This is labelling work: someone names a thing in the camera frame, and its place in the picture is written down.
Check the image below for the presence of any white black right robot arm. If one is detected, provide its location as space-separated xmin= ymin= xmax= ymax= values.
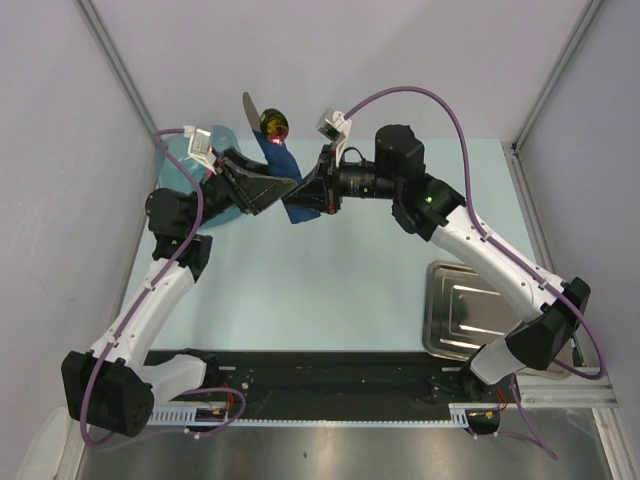
xmin=285 ymin=125 xmax=590 ymax=401

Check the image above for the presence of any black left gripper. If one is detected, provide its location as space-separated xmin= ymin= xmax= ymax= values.
xmin=186 ymin=147 xmax=296 ymax=233

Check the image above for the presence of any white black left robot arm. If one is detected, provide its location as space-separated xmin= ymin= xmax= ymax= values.
xmin=61 ymin=147 xmax=298 ymax=446

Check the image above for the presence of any ornate silver table knife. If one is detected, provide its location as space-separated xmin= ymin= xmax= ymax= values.
xmin=242 ymin=91 xmax=264 ymax=135

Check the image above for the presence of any dark blue paper napkin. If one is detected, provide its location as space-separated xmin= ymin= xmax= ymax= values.
xmin=253 ymin=131 xmax=320 ymax=224

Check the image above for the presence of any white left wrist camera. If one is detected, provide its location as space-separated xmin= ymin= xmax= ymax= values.
xmin=183 ymin=125 xmax=217 ymax=174

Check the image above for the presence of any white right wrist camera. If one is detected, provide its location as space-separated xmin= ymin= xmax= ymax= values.
xmin=316 ymin=108 xmax=352 ymax=164

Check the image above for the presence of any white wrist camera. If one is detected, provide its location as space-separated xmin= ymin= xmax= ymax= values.
xmin=183 ymin=125 xmax=217 ymax=174
xmin=316 ymin=108 xmax=352 ymax=164

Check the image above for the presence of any light blue cable duct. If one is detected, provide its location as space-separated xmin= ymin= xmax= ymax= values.
xmin=147 ymin=406 xmax=469 ymax=429

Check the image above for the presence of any stainless steel tray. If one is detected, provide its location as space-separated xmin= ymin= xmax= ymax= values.
xmin=422 ymin=261 xmax=571 ymax=384

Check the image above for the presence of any aluminium rail frame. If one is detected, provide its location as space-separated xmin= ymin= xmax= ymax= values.
xmin=69 ymin=139 xmax=640 ymax=480

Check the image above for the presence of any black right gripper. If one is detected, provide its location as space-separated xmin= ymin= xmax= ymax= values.
xmin=285 ymin=143 xmax=400 ymax=216

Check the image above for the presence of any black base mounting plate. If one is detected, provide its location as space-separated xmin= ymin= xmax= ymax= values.
xmin=163 ymin=347 xmax=522 ymax=421

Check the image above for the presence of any translucent blue plastic bin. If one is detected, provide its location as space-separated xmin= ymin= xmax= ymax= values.
xmin=155 ymin=124 xmax=246 ymax=232

